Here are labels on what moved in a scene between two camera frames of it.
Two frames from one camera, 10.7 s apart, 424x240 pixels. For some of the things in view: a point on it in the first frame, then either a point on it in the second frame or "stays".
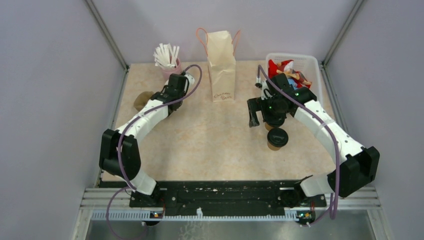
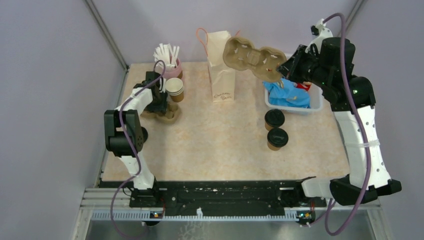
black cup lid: x=277 y=137 stays
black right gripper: x=256 y=104 -> x=289 y=68
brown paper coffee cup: x=268 y=128 stays
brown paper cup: x=273 y=147 stays
